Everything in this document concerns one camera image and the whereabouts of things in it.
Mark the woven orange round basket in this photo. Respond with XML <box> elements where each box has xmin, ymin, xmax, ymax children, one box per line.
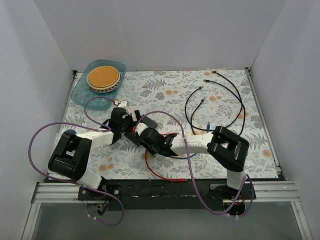
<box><xmin>86</xmin><ymin>65</ymin><xmax>121</xmax><ymax>93</ymax></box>

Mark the blue transparent plastic tray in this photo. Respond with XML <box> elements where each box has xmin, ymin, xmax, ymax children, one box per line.
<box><xmin>71</xmin><ymin>59</ymin><xmax>127</xmax><ymax>111</ymax></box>

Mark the small blue plastic cup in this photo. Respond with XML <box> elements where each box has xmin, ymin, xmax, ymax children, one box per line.
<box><xmin>63</xmin><ymin>129</ymin><xmax>77</xmax><ymax>135</ymax></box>

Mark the blue ethernet cable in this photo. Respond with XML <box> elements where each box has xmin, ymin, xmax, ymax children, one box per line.
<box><xmin>170</xmin><ymin>122</ymin><xmax>211</xmax><ymax>160</ymax></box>

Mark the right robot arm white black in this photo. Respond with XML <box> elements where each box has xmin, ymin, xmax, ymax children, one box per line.
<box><xmin>134</xmin><ymin>123</ymin><xmax>250</xmax><ymax>199</ymax></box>

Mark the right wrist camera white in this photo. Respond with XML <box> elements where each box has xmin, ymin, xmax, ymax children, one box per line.
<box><xmin>132</xmin><ymin>122</ymin><xmax>148</xmax><ymax>136</ymax></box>

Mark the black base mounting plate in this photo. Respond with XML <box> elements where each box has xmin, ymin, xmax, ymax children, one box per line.
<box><xmin>77</xmin><ymin>177</ymin><xmax>258</xmax><ymax>211</ymax></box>

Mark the black network switch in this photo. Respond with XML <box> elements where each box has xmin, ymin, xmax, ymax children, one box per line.
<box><xmin>124</xmin><ymin>115</ymin><xmax>158</xmax><ymax>147</ymax></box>

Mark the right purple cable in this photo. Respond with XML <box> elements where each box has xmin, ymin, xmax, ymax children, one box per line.
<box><xmin>133</xmin><ymin>110</ymin><xmax>256</xmax><ymax>217</ymax></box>

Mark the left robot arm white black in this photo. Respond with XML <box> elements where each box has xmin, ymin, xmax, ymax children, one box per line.
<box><xmin>48</xmin><ymin>106</ymin><xmax>141</xmax><ymax>200</ymax></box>

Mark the short black coax cable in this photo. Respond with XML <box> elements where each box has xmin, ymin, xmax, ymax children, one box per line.
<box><xmin>184</xmin><ymin>79</ymin><xmax>242</xmax><ymax>136</ymax></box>

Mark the red ethernet cable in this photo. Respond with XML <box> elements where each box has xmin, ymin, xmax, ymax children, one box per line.
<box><xmin>144</xmin><ymin>133</ymin><xmax>188</xmax><ymax>182</ymax></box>

